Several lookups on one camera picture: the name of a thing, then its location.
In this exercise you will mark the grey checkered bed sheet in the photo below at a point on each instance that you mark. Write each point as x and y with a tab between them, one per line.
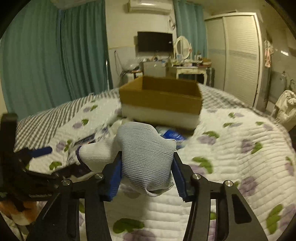
50	118

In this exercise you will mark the teal curtain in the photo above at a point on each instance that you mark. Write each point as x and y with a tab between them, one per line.
190	24
50	56

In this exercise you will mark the teal left curtain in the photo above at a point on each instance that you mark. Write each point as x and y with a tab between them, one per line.
50	56

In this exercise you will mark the white dressing table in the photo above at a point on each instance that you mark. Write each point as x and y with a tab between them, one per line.
175	71

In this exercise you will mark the oval vanity mirror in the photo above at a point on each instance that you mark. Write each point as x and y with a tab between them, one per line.
182	47

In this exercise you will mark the white air conditioner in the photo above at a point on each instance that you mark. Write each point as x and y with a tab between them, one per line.
159	7

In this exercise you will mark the black wall television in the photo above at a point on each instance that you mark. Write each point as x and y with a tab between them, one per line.
154	42

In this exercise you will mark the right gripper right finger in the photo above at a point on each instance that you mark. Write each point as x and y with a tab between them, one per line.
235	220

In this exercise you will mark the white sliding wardrobe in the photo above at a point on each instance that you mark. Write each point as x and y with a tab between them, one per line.
234	45

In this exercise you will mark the floral quilted white blanket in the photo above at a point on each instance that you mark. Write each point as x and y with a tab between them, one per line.
265	178

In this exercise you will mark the brown cardboard box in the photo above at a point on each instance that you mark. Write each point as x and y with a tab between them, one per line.
162	101

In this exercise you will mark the grey mini fridge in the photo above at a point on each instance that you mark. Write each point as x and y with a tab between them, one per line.
154	69

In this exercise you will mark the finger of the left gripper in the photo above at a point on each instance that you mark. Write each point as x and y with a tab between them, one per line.
85	140
40	152

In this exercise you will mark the grey white knit sock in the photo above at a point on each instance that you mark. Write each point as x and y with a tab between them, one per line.
146	157

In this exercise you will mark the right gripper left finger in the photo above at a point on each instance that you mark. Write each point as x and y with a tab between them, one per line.
59	219

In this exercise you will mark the teal right curtain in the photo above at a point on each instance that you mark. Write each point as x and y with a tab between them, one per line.
190	24

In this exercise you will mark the white clothes pile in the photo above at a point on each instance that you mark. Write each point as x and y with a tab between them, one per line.
284	110

